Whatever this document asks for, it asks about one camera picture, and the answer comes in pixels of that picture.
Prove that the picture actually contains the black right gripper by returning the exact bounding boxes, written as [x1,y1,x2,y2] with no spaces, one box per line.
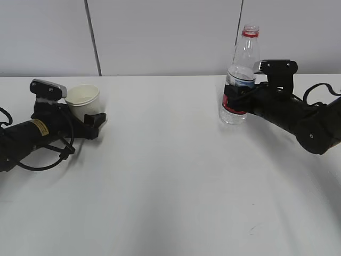
[223,82,290,120]

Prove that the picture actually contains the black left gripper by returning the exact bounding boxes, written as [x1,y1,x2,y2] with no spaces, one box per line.
[31,103,106,139]

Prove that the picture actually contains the white paper cup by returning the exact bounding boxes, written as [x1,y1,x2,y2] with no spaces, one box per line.
[65,84,101,122]

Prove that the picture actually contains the clear plastic water bottle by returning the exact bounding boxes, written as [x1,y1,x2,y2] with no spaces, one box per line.
[219,24,260,124]

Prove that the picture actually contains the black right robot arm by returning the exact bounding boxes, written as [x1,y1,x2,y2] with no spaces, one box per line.
[224,82,340,155]

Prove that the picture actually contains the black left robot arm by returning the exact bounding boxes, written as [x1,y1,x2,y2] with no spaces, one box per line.
[1,103,106,172]

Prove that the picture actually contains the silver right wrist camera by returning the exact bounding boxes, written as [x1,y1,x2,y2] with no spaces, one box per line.
[253,59,298,94]

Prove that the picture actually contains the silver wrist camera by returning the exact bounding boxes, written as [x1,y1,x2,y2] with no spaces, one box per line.
[253,59,298,94]
[30,79,67,105]

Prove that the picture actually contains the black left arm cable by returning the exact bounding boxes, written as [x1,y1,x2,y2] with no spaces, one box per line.
[0,106,77,171]

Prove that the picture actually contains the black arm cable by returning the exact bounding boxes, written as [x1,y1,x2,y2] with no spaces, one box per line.
[0,106,77,171]
[290,83,341,107]

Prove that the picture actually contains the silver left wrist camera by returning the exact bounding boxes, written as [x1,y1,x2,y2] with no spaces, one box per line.
[30,79,67,105]

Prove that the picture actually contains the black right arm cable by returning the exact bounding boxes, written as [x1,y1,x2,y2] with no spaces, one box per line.
[290,83,341,107]

